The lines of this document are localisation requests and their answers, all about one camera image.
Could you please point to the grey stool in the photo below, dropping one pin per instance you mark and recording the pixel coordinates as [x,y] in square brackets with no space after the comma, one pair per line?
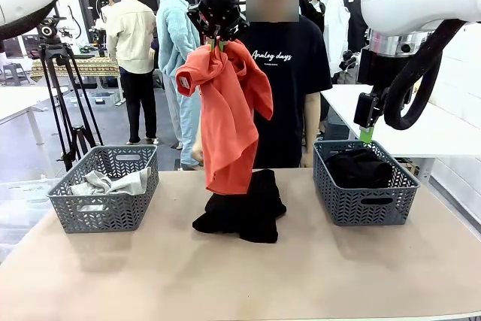
[15,73]

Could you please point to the grey perforated plastic basket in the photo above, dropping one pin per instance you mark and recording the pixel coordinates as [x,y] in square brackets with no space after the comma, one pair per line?
[105,208]
[360,215]

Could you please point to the person's left hand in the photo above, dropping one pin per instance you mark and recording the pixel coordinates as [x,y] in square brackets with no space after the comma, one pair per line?
[307,159]

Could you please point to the mannequin in white shirt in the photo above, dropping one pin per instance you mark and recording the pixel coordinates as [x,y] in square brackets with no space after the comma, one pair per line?
[336,35]

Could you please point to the table with patterned cloth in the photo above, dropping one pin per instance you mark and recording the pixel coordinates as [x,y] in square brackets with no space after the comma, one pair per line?
[75,67]

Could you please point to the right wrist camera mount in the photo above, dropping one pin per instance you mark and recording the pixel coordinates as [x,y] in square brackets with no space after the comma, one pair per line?
[347,61]

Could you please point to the mannequin in light blue fleece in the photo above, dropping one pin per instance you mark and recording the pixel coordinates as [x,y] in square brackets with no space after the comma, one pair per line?
[176,35]

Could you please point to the mannequin in black shirt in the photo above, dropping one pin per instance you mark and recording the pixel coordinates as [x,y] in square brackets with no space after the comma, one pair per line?
[357,28]

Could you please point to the person in black t-shirt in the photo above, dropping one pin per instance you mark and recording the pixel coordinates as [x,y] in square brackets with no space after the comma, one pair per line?
[285,110]

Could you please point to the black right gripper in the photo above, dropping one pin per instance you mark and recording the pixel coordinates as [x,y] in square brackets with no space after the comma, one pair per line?
[368,110]

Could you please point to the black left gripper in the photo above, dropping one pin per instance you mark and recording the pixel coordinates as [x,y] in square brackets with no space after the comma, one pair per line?
[221,20]

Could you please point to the person's right hand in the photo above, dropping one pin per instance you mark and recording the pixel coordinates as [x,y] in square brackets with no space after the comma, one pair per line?
[197,153]

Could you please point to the orange printed t-shirt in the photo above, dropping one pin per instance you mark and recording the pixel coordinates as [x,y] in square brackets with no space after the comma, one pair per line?
[225,129]

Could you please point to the grey t-shirt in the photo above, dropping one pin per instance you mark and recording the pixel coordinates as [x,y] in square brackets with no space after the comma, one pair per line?
[112,183]

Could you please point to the black pants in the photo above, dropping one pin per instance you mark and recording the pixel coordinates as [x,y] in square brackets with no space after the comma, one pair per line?
[244,215]
[357,170]

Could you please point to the person's right forearm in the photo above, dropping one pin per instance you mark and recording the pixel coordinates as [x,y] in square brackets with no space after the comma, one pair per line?
[198,133]

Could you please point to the mannequin in beige shirt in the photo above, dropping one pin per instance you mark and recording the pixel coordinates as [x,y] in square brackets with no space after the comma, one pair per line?
[129,35]

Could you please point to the black camera tripod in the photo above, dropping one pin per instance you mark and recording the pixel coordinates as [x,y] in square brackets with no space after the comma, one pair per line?
[56,84]

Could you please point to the person's left forearm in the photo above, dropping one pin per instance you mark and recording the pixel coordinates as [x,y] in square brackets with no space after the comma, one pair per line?
[312,122]

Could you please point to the white side table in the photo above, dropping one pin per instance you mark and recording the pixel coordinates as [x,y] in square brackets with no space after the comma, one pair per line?
[413,137]
[19,101]

